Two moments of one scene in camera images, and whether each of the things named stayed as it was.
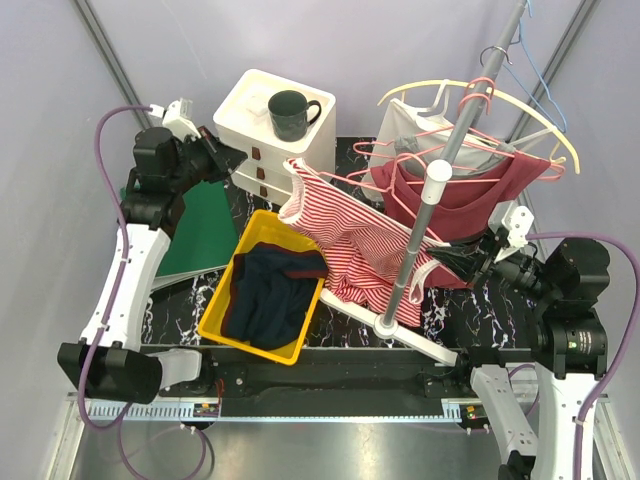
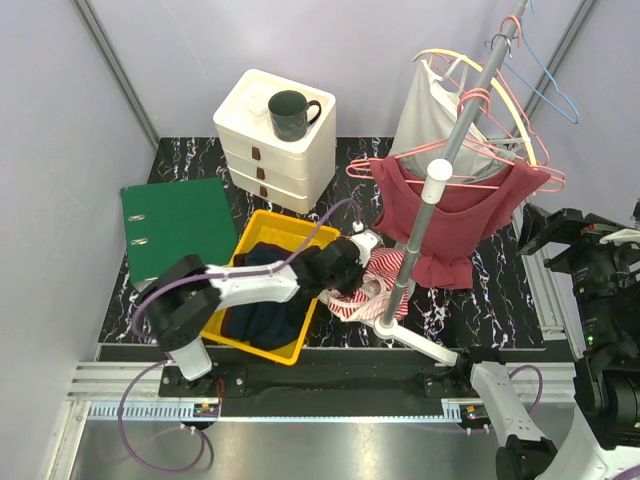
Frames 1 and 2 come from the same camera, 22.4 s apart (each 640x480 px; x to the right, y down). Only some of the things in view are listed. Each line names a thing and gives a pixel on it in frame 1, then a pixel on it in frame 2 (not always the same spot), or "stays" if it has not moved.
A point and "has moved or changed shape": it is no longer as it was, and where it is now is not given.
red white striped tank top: x=366 y=252 has moved or changed shape
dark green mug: x=291 y=113 stays
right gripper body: x=491 y=248 → x=584 y=252
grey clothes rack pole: x=439 y=175 stays
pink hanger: x=389 y=189 → x=516 y=20
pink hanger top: x=469 y=88 → x=489 y=114
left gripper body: x=200 y=162 → x=347 y=281
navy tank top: x=269 y=293 stays
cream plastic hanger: x=501 y=92 → x=475 y=65
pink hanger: x=466 y=134 → x=544 y=186
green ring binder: x=206 y=238 stays
